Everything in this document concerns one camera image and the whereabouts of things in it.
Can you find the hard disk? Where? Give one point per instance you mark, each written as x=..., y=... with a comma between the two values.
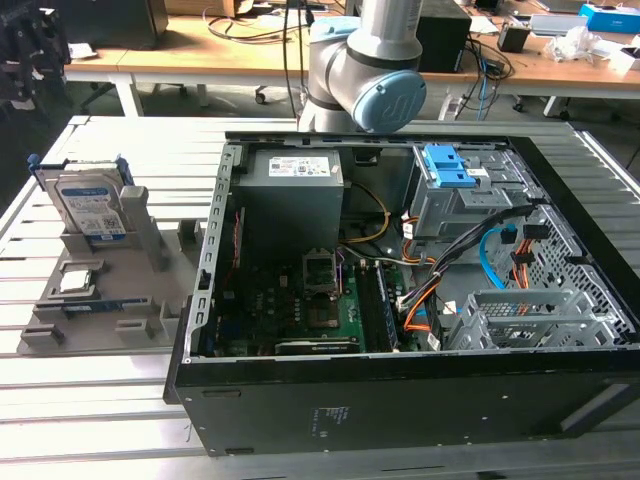
x=87, y=200

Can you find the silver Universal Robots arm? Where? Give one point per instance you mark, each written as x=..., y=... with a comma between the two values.
x=350, y=65

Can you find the grey disk bay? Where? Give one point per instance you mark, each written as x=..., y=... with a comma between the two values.
x=520, y=305

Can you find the crumpled white paper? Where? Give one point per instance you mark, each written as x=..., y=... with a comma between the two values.
x=81, y=50

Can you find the black computer tower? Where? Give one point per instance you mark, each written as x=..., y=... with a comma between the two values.
x=120, y=22

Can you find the silver CPU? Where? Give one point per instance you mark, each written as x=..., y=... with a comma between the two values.
x=75, y=282

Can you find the chair caster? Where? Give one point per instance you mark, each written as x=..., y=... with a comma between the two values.
x=260, y=95

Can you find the grey parts rack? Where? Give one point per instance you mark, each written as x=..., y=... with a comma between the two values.
x=125, y=295

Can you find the grey power supply unit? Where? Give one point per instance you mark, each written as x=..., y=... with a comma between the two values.
x=290, y=210

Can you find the green motherboard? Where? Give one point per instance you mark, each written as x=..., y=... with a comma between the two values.
x=260, y=300

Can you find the CPU socket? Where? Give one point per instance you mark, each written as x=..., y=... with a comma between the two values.
x=322, y=315

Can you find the black graphics card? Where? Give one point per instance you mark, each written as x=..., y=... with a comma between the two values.
x=315, y=346

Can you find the black box speaker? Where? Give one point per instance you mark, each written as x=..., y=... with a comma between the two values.
x=442, y=35

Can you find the black RAM slot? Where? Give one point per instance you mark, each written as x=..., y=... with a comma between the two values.
x=364, y=310
x=378, y=320

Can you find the white power strip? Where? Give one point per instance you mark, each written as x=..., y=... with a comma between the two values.
x=451, y=107

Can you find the blue drive latch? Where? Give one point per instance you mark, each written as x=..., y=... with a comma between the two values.
x=440, y=165

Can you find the grey optical drive cage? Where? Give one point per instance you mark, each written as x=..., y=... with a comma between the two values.
x=440, y=210

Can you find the installed RAM stick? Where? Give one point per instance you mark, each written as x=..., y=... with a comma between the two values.
x=391, y=320

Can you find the white paper sheet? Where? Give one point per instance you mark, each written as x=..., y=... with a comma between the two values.
x=485, y=24

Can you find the small black open box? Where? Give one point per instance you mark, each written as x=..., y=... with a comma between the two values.
x=512, y=39

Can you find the black PC case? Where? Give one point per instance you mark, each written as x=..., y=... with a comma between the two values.
x=400, y=410

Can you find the silver flat device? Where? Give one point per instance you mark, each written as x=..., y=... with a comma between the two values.
x=555, y=25

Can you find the clear plastic bag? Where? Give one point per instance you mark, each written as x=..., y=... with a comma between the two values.
x=580, y=45

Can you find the blue cardboard box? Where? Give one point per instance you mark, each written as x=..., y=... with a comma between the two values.
x=610, y=17

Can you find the white box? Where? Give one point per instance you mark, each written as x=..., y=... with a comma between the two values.
x=627, y=60

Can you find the wooden desk white frame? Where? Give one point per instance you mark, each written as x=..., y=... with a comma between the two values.
x=95, y=70
x=200, y=55

